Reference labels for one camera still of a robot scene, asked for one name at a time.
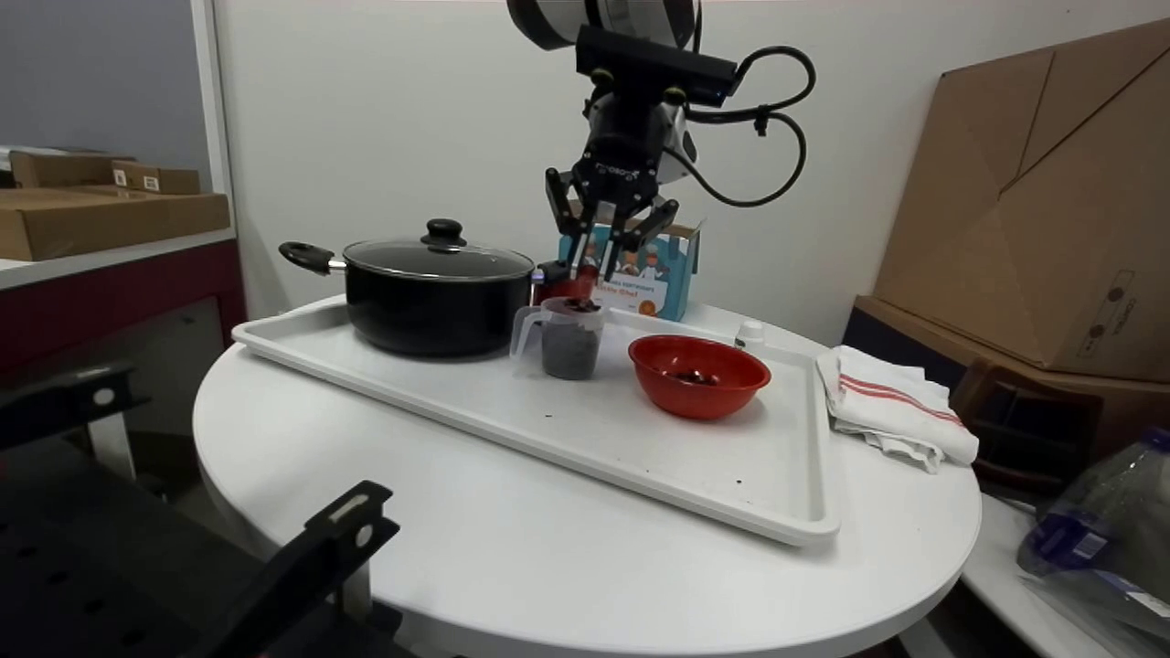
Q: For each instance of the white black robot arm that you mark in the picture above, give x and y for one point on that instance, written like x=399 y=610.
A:
x=642 y=79

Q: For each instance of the large brown cardboard box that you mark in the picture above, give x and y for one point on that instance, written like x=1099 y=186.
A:
x=1036 y=212

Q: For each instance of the glass pot lid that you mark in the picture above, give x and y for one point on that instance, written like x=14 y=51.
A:
x=438 y=254

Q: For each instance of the white plastic tray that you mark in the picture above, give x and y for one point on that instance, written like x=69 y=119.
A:
x=760 y=469

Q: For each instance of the clear plastic bag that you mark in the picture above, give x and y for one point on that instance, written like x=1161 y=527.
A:
x=1104 y=537

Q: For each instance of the black cooking pot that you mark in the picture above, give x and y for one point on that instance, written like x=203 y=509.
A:
x=424 y=320

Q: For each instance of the round white table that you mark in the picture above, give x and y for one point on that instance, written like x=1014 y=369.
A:
x=503 y=553

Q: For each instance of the red plastic bowl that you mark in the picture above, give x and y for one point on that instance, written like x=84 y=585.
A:
x=694 y=376

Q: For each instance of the wooden shelf boards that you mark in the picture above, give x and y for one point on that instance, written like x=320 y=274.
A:
x=91 y=202

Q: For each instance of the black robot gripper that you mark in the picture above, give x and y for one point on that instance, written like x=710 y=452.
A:
x=629 y=150

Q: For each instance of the white red striped towel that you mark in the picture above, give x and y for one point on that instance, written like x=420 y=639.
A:
x=892 y=407

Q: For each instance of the orange plastic spoon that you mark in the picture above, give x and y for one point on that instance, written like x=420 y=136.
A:
x=582 y=254

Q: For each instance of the blue white cardboard box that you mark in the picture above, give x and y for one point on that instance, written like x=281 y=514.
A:
x=652 y=280

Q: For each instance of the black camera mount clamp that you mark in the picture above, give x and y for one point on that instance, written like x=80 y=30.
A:
x=325 y=553

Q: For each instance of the clear measuring jug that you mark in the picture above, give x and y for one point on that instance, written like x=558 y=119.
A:
x=564 y=335

